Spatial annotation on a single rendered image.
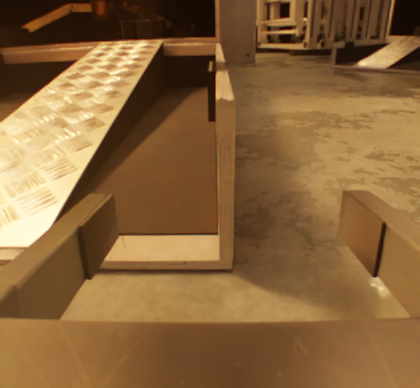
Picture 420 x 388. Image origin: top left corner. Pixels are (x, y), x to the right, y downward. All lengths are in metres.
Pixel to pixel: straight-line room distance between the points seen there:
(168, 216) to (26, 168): 0.20
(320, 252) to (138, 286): 0.16
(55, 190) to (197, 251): 0.18
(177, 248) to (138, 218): 0.06
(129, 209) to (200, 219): 0.08
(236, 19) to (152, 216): 2.06
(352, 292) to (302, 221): 0.10
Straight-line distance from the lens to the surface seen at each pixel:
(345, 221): 0.17
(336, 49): 2.04
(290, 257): 0.28
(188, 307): 0.23
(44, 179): 0.38
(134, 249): 0.27
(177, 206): 0.31
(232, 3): 2.28
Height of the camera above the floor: 0.17
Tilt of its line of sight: 25 degrees down
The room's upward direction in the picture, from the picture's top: 2 degrees counter-clockwise
